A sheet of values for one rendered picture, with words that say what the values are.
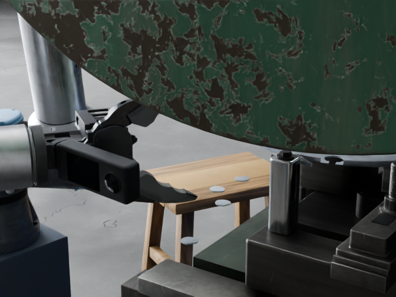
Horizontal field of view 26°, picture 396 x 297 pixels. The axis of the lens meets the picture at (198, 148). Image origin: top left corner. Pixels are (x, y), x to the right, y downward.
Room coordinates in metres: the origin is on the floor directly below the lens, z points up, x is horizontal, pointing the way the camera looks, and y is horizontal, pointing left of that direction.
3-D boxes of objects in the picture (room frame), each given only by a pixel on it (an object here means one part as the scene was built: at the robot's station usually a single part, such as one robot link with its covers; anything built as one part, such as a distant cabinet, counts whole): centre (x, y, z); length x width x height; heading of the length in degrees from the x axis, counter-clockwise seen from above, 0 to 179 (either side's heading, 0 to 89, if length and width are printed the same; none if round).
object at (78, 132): (0.97, 0.14, 0.78); 0.12 x 0.09 x 0.08; 108
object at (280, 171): (0.90, -0.10, 0.75); 0.03 x 0.03 x 0.10; 56
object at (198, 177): (2.02, -0.04, 0.16); 0.34 x 0.24 x 0.34; 117
